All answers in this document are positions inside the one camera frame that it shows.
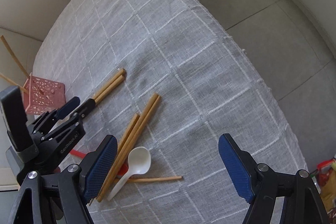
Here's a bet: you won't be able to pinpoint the wooden chopstick long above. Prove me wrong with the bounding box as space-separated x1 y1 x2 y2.
96 95 161 203
98 92 160 198

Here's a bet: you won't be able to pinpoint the wooden chopstick long middle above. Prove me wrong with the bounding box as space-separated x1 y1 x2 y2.
98 92 160 198

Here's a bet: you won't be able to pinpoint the wooden chopstick long right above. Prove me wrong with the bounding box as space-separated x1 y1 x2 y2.
96 95 161 203

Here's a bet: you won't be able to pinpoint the colourful snack bags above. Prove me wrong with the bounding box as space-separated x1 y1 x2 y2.
310 157 335 213

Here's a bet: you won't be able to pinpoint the white plastic spoon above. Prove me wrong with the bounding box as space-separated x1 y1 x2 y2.
107 147 151 201

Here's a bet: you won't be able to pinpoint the pink perforated utensil holder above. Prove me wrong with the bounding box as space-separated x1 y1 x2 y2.
22 74 66 115

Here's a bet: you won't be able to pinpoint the wooden chopstick short left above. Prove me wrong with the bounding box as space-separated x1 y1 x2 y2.
117 113 140 155

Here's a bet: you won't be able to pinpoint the grey checked tablecloth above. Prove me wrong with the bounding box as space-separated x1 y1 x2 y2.
33 0 307 223

